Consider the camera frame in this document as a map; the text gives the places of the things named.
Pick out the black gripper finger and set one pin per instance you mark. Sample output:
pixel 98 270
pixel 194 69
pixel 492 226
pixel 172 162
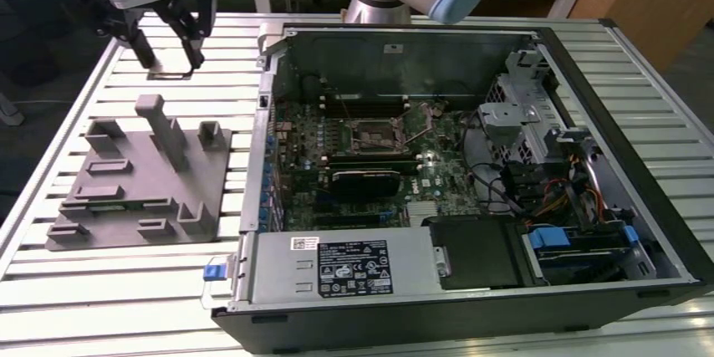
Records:
pixel 202 1
pixel 142 49

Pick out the silver CPU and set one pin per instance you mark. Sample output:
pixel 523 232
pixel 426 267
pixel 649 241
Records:
pixel 168 72

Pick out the CPU socket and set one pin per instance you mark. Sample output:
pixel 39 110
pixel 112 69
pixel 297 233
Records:
pixel 372 135

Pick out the grey stand foot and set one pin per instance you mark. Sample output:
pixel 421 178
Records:
pixel 11 116

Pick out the green RAM stick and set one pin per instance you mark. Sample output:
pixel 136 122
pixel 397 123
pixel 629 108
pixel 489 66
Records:
pixel 121 207

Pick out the grey parts rack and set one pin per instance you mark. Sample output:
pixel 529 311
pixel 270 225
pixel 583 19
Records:
pixel 145 223

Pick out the round coin battery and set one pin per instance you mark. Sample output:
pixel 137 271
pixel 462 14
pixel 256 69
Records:
pixel 440 109

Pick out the black graphics card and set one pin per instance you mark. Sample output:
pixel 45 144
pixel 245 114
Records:
pixel 365 185

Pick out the blue case latch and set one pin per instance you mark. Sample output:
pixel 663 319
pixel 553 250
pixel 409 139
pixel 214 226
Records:
pixel 216 273

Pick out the short black expansion slot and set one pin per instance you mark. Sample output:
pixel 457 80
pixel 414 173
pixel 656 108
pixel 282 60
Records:
pixel 349 220

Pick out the green motherboard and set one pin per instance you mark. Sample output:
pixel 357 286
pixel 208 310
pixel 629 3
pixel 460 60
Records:
pixel 446 152

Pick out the silver power supply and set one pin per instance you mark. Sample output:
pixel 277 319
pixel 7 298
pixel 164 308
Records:
pixel 280 269

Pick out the silver metal drive cage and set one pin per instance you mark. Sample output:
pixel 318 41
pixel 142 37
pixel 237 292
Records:
pixel 503 118

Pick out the silver chip heat sink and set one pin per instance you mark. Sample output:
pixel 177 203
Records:
pixel 424 211

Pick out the black open PC case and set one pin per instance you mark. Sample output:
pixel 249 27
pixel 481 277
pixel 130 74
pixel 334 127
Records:
pixel 390 327

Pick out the brown wooden cabinet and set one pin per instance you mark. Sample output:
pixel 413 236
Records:
pixel 659 6

